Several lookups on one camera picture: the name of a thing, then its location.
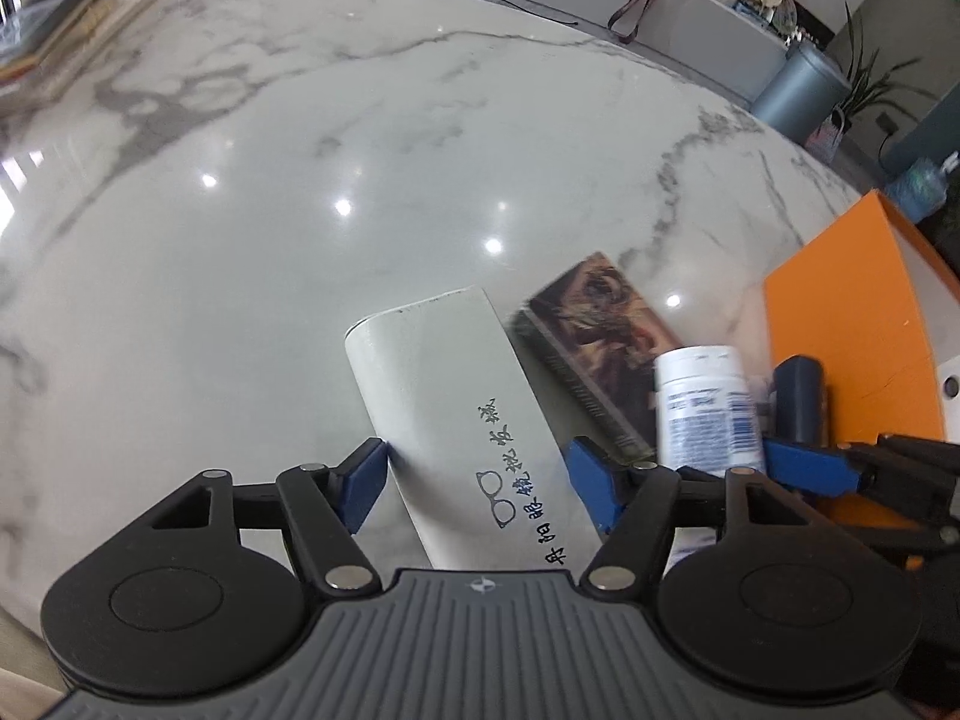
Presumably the dark blue cylinder bottle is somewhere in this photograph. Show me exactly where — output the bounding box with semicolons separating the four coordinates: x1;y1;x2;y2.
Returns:
771;356;827;447

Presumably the white glasses case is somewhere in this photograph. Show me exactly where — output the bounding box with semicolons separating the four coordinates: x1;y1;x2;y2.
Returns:
345;288;601;574

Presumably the white pill bottle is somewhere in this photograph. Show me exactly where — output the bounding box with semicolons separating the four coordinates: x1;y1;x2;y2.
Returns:
652;343;768;571

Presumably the picture card box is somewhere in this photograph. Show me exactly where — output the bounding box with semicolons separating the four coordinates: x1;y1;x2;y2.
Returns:
512;252;682;460

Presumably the orange white storage box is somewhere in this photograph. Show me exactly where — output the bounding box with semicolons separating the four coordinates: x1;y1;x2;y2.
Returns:
763;192;958;554

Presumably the blue water jug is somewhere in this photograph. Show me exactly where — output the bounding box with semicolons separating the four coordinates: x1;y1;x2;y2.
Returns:
884;151;958;223

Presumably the grey metal trash can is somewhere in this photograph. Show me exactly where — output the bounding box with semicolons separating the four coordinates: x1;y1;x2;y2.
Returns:
750;41;851;145

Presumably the green potted plant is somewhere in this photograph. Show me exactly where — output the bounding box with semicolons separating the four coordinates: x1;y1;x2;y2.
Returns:
825;5;937;133

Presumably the stack of books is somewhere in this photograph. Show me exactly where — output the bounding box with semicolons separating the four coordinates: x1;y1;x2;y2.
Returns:
2;0;158;117

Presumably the brown strap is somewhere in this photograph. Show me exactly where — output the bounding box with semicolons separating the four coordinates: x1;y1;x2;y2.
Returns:
605;0;671;46

